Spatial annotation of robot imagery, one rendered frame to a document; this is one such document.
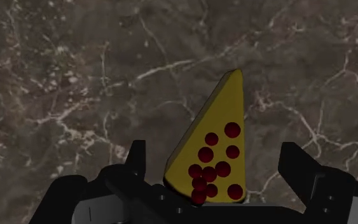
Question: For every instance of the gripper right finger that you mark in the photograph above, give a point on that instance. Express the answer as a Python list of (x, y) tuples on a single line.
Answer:
[(318, 186)]

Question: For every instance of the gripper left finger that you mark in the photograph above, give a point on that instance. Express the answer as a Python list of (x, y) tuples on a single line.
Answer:
[(119, 183)]

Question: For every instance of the yellow pizza slice toy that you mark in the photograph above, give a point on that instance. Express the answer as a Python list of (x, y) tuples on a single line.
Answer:
[(220, 145)]

